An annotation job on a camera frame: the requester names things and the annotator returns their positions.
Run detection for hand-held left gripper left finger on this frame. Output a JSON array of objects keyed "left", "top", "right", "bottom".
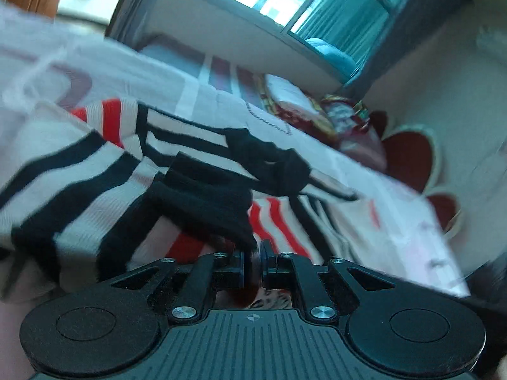
[{"left": 104, "top": 250, "right": 259, "bottom": 322}]

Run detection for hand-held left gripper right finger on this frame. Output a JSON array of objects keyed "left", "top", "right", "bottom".
[{"left": 259, "top": 241, "right": 399, "bottom": 321}]

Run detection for striped knit sweater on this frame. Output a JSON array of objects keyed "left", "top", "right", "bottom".
[{"left": 0, "top": 97, "right": 381, "bottom": 313}]

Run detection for red patterned blanket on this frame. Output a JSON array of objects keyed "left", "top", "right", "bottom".
[{"left": 253, "top": 75, "right": 343, "bottom": 149}]

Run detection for patterned pillow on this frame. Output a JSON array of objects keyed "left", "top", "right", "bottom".
[{"left": 320, "top": 94, "right": 389, "bottom": 169}]

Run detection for white folded blanket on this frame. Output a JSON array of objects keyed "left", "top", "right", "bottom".
[{"left": 265, "top": 73, "right": 314, "bottom": 108}]

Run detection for red bed headboard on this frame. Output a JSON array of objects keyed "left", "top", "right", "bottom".
[{"left": 378, "top": 110, "right": 462, "bottom": 235}]

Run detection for striped mattress sheet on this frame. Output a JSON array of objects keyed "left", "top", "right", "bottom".
[{"left": 138, "top": 35, "right": 264, "bottom": 101}]

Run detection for teal cushion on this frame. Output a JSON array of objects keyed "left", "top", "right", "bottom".
[{"left": 306, "top": 37, "right": 358, "bottom": 77}]

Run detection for patterned pink grey bed sheet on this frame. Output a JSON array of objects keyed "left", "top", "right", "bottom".
[{"left": 0, "top": 0, "right": 472, "bottom": 380}]

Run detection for teal curtain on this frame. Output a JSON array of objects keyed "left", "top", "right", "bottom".
[{"left": 289, "top": 0, "right": 420, "bottom": 84}]

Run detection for grey curtain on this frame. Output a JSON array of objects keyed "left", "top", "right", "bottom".
[{"left": 106, "top": 0, "right": 169, "bottom": 48}]

